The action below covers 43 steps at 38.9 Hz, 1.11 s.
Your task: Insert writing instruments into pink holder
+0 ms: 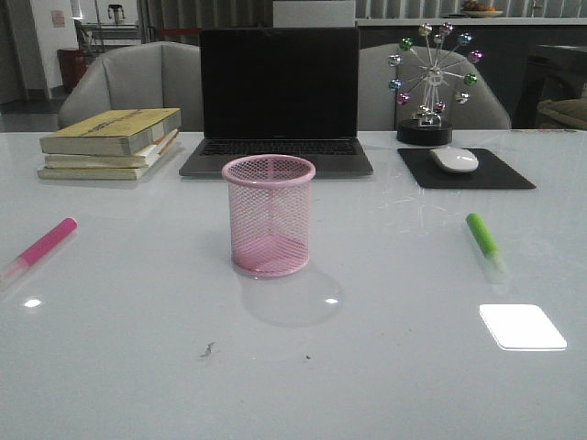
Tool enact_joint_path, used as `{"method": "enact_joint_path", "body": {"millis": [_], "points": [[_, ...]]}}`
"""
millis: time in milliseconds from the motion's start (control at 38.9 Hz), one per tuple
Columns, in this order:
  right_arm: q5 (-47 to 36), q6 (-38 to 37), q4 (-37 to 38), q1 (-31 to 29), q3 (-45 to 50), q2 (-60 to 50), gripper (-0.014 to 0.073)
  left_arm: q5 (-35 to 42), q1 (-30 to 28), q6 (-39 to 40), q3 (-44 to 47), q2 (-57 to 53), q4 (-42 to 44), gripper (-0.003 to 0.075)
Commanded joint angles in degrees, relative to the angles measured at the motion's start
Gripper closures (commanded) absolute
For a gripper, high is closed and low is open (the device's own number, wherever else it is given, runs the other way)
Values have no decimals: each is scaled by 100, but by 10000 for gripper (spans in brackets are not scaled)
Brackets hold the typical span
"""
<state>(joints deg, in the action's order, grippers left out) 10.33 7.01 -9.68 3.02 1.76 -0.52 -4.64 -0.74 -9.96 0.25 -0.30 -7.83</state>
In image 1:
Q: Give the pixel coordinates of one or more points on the pink mesh pen holder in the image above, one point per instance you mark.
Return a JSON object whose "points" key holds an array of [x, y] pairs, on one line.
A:
{"points": [[269, 205]]}

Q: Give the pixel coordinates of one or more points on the top yellow book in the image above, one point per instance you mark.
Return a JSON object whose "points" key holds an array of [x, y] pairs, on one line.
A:
{"points": [[113, 133]]}

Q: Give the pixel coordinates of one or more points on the cream book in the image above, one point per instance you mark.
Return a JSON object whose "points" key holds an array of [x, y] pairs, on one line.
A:
{"points": [[131, 174], [143, 159]]}

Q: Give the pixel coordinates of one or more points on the bottom cream book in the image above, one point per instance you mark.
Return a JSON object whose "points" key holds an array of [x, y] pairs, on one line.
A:
{"points": [[131, 174]]}

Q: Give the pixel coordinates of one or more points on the white box behind laptop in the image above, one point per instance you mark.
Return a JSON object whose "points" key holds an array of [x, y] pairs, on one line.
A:
{"points": [[313, 14]]}

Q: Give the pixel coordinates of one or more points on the ferris wheel desk ornament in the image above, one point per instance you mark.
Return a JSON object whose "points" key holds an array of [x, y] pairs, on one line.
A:
{"points": [[426, 126]]}

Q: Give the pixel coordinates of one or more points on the grey armchair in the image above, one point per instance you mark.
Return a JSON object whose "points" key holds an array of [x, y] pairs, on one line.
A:
{"points": [[388, 91], [152, 75]]}

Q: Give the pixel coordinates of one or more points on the green highlighter pen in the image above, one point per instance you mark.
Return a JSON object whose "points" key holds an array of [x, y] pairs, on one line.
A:
{"points": [[490, 251]]}

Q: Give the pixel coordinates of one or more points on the beige sofa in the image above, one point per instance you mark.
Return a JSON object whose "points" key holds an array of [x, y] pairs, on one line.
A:
{"points": [[570, 113]]}

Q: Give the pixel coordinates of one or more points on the white computer mouse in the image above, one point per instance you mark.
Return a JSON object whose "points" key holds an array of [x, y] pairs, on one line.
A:
{"points": [[455, 160]]}

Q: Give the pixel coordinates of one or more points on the black mouse pad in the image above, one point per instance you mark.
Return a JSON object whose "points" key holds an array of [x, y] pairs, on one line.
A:
{"points": [[491, 174]]}

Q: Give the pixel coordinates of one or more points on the left grey armchair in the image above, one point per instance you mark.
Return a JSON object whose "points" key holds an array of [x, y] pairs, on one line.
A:
{"points": [[152, 75]]}

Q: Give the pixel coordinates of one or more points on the grey laptop computer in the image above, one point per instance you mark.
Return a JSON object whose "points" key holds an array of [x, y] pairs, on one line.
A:
{"points": [[288, 91]]}

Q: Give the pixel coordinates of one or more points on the fruit bowl on counter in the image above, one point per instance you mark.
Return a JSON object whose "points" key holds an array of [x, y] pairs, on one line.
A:
{"points": [[476, 9]]}

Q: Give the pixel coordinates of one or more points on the middle cream book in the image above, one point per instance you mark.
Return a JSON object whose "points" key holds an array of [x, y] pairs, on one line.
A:
{"points": [[143, 159]]}

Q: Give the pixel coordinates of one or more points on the right grey armchair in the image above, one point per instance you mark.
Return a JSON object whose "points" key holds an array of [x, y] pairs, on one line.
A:
{"points": [[388, 91]]}

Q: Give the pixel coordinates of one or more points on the dark side table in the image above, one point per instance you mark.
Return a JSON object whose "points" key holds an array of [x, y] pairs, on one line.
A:
{"points": [[553, 72]]}

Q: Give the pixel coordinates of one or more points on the pink highlighter pen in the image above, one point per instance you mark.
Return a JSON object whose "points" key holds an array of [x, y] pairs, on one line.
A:
{"points": [[16, 268]]}

